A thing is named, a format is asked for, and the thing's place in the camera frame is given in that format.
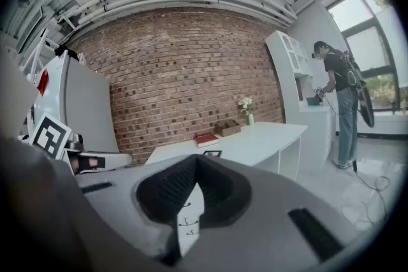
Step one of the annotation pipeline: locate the brown cardboard organizer box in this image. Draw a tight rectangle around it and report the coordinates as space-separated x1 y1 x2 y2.
214 119 242 138

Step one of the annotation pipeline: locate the black backpack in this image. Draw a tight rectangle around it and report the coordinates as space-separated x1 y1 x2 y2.
341 52 375 129

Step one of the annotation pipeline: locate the black object on refrigerator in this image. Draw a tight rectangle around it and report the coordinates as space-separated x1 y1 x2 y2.
54 43 80 62

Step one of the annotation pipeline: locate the black floor cable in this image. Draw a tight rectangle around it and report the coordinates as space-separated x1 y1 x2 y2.
350 159 391 224

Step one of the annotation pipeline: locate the large glass window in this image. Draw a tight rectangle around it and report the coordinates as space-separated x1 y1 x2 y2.
327 0 408 113

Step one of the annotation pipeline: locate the red book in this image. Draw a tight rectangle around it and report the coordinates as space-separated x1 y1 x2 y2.
193 132 221 149

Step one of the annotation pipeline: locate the white hutch cabinet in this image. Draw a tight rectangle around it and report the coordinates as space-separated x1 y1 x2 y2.
265 30 339 167

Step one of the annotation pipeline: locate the white metal rack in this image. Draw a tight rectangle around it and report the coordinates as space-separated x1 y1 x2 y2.
18 27 52 82

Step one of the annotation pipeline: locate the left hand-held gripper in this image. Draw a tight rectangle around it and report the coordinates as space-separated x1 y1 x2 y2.
29 111 133 176

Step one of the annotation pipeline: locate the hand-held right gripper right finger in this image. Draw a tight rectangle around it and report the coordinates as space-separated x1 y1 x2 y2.
184 154 354 272

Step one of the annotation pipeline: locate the white flower bouquet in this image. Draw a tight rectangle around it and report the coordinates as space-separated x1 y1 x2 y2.
237 97 254 116

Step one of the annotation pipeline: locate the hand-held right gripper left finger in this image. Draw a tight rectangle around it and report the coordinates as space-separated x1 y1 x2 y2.
75 154 198 265

